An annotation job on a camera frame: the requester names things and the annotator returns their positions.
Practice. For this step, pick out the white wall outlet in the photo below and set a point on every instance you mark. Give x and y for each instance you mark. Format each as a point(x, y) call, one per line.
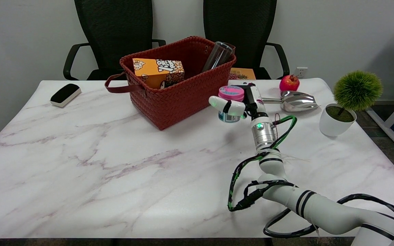
point(301, 72)

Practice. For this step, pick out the orange box behind basket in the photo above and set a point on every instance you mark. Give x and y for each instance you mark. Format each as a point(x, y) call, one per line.
point(243, 73)

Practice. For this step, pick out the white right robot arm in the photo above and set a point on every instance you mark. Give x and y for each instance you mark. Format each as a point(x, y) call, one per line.
point(327, 208)

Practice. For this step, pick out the red woven basket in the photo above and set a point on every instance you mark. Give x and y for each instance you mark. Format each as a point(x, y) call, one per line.
point(183, 99)

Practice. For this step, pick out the clear glass tumbler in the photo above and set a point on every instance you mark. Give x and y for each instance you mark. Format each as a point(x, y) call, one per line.
point(217, 56)

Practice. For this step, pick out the red pomegranate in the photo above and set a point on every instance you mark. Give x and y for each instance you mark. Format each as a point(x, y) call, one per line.
point(289, 84)

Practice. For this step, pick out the green ball plant white pot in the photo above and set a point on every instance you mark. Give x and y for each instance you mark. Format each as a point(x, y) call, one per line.
point(356, 90)

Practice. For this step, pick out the pink gum jar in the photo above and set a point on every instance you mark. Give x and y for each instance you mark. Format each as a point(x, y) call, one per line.
point(231, 93)

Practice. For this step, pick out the orange popcorn box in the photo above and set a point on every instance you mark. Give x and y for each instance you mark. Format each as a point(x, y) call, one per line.
point(156, 71)

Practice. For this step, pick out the black mesh office chair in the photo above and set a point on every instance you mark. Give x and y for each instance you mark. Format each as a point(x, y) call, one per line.
point(241, 20)
point(115, 27)

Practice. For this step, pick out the black white board eraser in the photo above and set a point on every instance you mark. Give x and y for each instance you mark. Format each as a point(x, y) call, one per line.
point(65, 94)

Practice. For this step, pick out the silver metal scoop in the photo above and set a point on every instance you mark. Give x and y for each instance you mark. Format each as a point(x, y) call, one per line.
point(298, 101)

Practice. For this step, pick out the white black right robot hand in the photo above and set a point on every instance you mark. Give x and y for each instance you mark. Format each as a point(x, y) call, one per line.
point(255, 102)

